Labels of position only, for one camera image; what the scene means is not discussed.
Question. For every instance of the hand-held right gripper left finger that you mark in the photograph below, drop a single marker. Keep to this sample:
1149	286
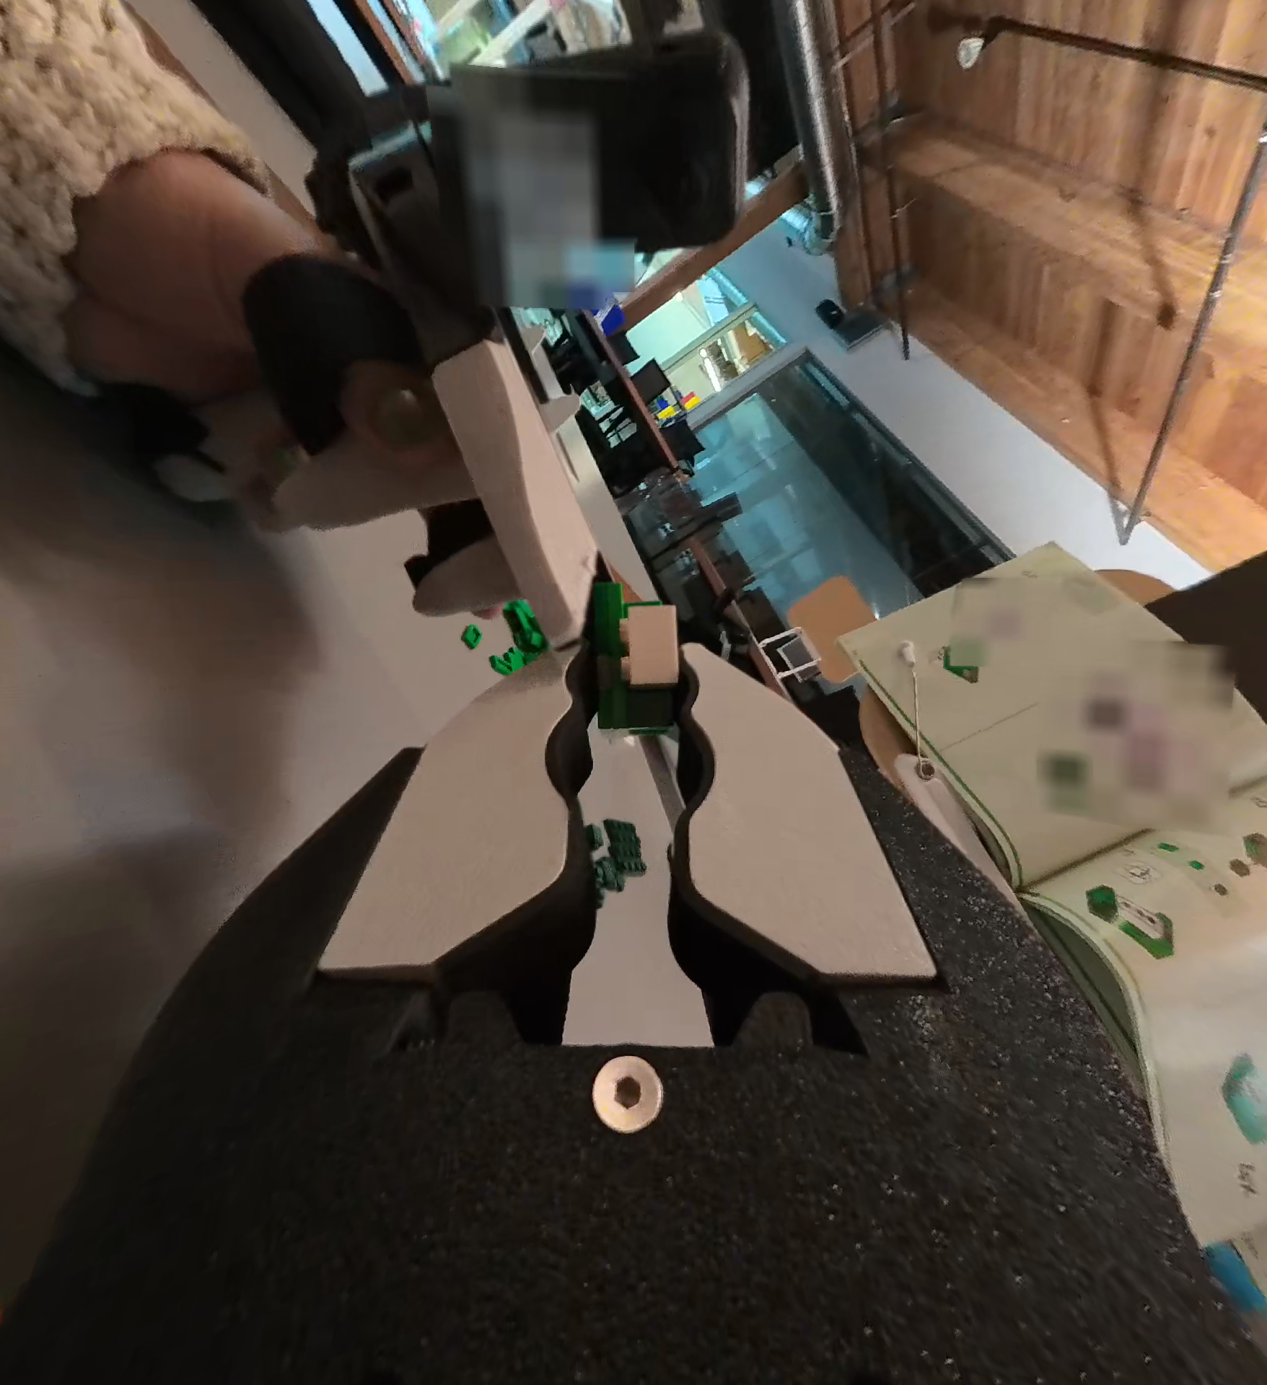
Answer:
460	844

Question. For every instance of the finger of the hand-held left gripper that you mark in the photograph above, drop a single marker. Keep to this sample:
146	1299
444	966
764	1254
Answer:
515	476
460	589

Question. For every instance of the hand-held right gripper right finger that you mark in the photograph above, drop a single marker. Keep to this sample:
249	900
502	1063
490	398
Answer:
796	854

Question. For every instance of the pile of dark green lego pieces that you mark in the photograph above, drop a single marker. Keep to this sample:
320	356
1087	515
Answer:
620	849

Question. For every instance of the green and white lego assembly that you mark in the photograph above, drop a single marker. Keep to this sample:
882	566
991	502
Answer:
650	649

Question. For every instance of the person's left forearm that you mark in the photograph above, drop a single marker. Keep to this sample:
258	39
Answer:
28	129

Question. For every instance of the pile of bright green lego pieces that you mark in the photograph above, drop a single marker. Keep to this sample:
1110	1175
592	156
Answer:
525	634

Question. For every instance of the lego instruction booklet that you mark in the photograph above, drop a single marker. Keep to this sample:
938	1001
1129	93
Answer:
979	756

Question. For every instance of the person's left hand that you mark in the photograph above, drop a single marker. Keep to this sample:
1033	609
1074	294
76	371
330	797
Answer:
157	270

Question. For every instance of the glass partition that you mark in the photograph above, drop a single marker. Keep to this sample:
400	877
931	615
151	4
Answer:
806	487

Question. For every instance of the metal conduit pipe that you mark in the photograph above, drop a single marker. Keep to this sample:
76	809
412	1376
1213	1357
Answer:
1221	270

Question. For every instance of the silver ventilation duct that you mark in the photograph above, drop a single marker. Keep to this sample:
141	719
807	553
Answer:
815	108

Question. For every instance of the tan chair with white frame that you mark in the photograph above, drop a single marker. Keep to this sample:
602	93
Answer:
834	623

